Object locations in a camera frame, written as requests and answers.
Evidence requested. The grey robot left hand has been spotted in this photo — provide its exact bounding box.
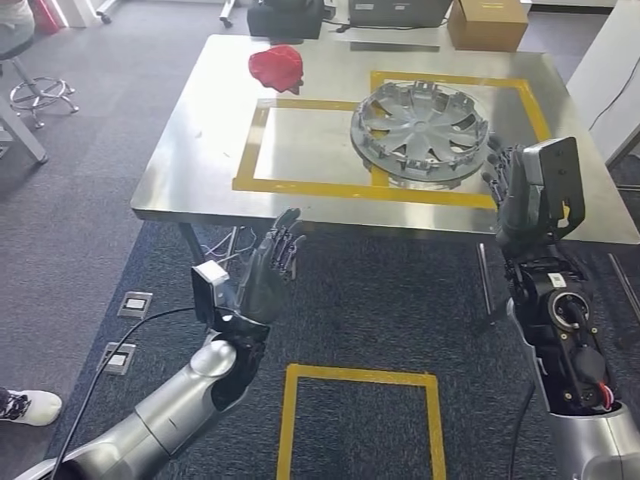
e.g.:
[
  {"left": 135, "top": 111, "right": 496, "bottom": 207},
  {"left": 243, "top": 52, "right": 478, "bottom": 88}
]
[{"left": 235, "top": 208, "right": 307, "bottom": 326}]

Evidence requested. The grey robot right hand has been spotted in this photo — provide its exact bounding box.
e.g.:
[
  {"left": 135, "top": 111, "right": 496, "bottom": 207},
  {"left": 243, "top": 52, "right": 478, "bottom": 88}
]
[{"left": 481, "top": 132, "right": 549, "bottom": 261}]

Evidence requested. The silver wheel hubcap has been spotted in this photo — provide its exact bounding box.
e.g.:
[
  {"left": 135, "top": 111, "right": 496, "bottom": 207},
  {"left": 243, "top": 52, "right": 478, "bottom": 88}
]
[{"left": 349, "top": 80, "right": 491, "bottom": 189}]

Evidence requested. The steel workbench table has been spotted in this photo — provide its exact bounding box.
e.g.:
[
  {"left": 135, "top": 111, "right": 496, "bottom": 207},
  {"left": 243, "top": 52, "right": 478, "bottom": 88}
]
[{"left": 130, "top": 33, "right": 640, "bottom": 319}]

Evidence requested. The steel floor outlet box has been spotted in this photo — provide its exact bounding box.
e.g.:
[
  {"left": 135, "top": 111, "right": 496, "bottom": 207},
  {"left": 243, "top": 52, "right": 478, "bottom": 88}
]
[
  {"left": 117, "top": 291, "right": 153, "bottom": 321},
  {"left": 98, "top": 342, "right": 137, "bottom": 377}
]

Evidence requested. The white panel board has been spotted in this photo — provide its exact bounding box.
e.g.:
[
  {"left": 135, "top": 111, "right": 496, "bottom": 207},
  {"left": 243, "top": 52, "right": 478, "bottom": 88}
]
[{"left": 567, "top": 0, "right": 640, "bottom": 167}]

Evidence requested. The brown cardboard box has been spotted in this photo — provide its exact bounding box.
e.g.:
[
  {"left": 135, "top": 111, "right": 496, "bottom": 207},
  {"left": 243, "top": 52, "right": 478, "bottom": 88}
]
[{"left": 446, "top": 0, "right": 530, "bottom": 53}]

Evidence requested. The red cloth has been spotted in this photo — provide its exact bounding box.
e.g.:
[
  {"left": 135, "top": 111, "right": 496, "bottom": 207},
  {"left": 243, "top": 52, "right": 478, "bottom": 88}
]
[{"left": 248, "top": 44, "right": 304, "bottom": 95}]

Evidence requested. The dark flat plate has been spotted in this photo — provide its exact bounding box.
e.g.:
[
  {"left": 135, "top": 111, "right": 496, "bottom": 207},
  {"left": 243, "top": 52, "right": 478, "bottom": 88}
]
[{"left": 349, "top": 40, "right": 441, "bottom": 53}]

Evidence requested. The dark grey monitor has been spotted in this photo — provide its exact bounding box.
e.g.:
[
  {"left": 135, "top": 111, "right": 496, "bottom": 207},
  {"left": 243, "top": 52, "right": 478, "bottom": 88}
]
[{"left": 348, "top": 0, "right": 454, "bottom": 29}]

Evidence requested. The black bag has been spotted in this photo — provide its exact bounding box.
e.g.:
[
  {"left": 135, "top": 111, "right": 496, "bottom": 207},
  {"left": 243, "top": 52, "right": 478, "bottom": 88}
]
[{"left": 246, "top": 0, "right": 326, "bottom": 41}]

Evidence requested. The white table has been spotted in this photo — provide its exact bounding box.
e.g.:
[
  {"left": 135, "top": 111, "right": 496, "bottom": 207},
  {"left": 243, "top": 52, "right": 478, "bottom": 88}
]
[{"left": 0, "top": 99, "right": 48, "bottom": 166}]

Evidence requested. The red floor object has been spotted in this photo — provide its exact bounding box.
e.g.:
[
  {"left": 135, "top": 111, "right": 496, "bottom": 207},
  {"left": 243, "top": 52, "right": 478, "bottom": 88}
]
[{"left": 29, "top": 0, "right": 61, "bottom": 34}]

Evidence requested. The white tangled cable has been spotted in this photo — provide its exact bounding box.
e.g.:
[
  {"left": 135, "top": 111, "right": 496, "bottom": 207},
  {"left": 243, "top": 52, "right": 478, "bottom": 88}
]
[{"left": 202, "top": 225, "right": 256, "bottom": 263}]

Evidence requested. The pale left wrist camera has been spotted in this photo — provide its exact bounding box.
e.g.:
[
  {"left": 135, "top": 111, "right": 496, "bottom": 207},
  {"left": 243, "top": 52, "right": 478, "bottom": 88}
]
[{"left": 191, "top": 260, "right": 231, "bottom": 326}]

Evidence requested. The right wrist camera mount plate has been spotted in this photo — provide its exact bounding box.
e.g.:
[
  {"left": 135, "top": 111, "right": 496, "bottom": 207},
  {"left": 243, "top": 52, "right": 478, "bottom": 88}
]
[{"left": 522, "top": 137, "right": 586, "bottom": 230}]

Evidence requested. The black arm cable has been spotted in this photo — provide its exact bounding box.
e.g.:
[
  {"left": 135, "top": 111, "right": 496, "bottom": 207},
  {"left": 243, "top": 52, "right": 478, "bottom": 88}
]
[
  {"left": 50, "top": 306, "right": 196, "bottom": 480},
  {"left": 507, "top": 384, "right": 536, "bottom": 480}
]

